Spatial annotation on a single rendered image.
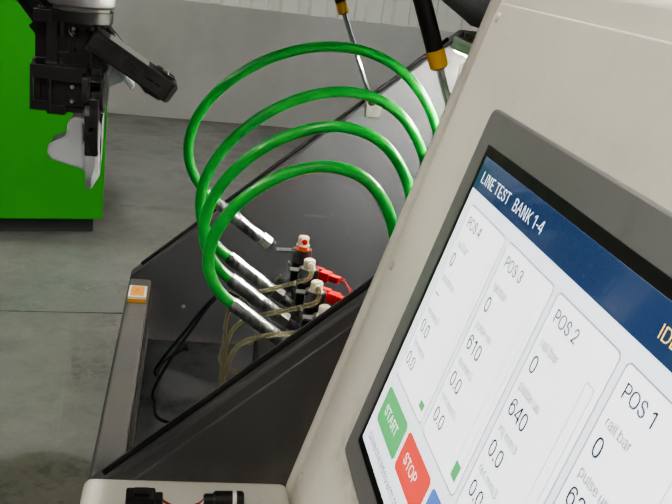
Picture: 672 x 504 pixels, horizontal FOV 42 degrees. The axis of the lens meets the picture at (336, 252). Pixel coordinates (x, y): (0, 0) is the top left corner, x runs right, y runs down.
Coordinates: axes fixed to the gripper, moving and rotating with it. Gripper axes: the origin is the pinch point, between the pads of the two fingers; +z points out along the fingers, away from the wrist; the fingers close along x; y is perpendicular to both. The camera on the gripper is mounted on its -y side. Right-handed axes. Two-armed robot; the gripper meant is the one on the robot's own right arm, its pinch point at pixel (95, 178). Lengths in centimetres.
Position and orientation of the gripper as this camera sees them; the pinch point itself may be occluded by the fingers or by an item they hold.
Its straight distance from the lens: 111.3
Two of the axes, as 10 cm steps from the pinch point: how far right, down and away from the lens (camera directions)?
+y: -9.8, -0.7, -1.7
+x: 1.4, 3.5, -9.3
